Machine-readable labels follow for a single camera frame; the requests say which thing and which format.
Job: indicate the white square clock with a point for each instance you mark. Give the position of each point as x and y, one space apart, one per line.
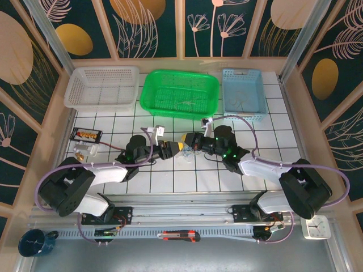
317 228

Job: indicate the white bracket block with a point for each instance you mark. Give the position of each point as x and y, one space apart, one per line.
85 148

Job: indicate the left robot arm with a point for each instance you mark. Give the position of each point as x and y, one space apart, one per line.
65 192

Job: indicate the dark blue mug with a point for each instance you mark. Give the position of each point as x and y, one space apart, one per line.
31 243

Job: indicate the light blue plastic basket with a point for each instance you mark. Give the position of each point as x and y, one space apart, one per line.
255 85

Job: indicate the white plastic basket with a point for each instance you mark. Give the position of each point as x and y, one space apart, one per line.
82 76

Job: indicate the orange black utility knife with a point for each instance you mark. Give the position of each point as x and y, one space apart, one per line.
181 236

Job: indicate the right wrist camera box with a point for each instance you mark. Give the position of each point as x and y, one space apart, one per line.
207 122

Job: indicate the red power lead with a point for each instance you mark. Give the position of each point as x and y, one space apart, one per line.
276 226
122 222

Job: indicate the small black electronics board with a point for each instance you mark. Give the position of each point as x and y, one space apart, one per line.
262 233
105 233

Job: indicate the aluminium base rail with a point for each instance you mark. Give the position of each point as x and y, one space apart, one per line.
181 212

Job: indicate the black board with gold plugs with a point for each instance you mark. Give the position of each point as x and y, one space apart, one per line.
85 135

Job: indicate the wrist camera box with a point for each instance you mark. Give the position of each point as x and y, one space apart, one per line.
207 122
157 131

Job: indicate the aluminium frame post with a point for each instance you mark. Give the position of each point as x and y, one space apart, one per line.
49 37
304 37

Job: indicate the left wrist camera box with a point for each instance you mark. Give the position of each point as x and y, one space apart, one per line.
157 131

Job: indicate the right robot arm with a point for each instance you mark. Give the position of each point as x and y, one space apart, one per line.
306 187

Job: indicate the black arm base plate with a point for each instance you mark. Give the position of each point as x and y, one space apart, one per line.
241 211
124 212

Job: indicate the brass fitting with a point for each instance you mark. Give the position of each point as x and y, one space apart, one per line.
80 157

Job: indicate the green plastic basket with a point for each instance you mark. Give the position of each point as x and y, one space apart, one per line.
153 85

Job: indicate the white plastic strip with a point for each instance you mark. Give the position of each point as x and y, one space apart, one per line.
227 236

